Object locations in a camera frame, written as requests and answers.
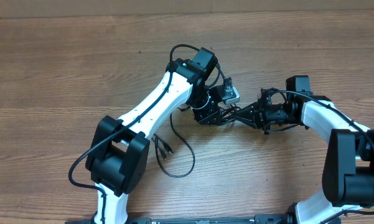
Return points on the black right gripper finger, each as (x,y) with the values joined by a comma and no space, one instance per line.
(248,122)
(248,111)

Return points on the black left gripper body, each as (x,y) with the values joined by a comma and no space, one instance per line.
(203,107)

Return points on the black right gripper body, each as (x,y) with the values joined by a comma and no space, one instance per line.
(271,113)

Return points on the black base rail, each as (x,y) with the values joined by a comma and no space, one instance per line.
(286,218)

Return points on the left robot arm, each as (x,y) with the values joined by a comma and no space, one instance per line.
(120,147)

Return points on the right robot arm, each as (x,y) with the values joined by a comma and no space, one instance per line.
(348,175)

